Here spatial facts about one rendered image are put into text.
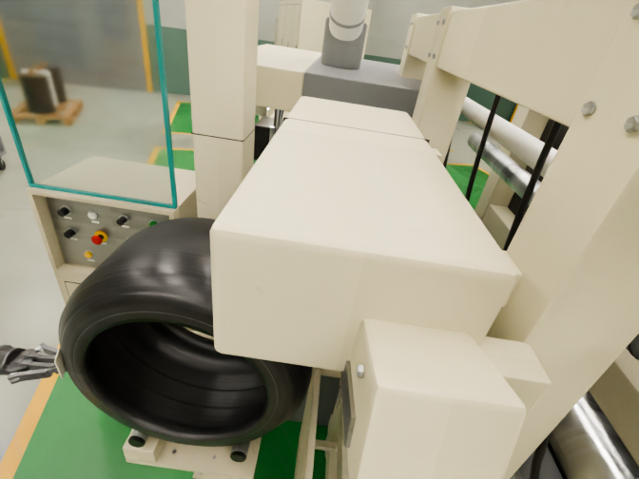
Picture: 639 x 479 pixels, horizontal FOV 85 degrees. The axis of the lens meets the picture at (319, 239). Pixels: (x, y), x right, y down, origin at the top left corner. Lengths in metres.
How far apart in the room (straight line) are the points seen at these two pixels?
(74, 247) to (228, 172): 0.99
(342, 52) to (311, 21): 2.54
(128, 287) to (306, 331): 0.50
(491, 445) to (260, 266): 0.20
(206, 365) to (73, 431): 1.22
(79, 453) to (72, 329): 1.46
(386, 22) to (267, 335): 10.09
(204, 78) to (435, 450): 0.83
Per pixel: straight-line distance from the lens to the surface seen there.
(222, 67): 0.89
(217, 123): 0.92
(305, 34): 3.91
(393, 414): 0.25
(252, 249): 0.28
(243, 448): 1.13
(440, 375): 0.26
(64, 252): 1.83
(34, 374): 1.27
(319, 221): 0.30
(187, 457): 1.26
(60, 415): 2.47
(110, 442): 2.29
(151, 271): 0.75
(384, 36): 10.31
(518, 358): 0.39
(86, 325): 0.86
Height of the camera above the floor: 1.93
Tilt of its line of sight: 32 degrees down
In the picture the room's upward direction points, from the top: 9 degrees clockwise
